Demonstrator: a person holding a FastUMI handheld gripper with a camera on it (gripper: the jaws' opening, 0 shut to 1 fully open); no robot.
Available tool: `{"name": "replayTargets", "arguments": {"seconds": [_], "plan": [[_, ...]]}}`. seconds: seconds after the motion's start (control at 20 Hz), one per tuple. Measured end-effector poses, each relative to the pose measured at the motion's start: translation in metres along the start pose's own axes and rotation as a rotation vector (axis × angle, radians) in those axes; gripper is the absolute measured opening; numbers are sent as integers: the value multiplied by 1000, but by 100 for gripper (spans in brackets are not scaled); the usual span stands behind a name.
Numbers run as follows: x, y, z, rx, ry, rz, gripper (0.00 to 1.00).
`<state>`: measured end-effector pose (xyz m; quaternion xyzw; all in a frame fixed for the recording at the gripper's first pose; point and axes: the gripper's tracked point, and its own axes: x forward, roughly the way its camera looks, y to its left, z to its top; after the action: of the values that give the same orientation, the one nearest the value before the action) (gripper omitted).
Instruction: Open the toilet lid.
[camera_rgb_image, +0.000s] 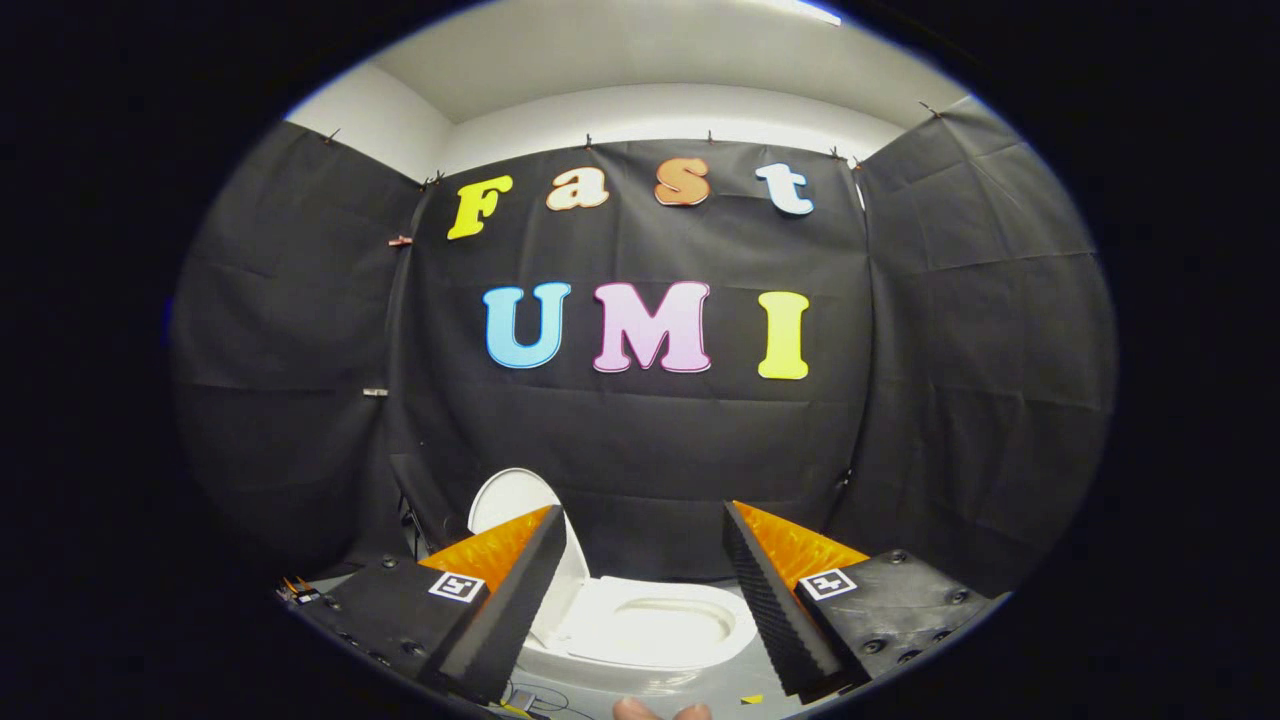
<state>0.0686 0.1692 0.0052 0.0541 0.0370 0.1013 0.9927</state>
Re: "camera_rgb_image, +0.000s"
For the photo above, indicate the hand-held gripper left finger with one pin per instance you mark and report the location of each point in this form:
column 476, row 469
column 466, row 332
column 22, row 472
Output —
column 505, row 620

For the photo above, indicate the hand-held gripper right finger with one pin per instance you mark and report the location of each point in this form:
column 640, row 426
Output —
column 775, row 620

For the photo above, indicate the white toilet lid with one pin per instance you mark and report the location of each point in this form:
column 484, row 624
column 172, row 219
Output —
column 510, row 495

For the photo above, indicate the white toilet bowl with seat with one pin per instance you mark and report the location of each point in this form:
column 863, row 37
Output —
column 650, row 630

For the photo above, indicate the black backdrop cloth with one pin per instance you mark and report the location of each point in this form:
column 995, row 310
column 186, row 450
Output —
column 650, row 450

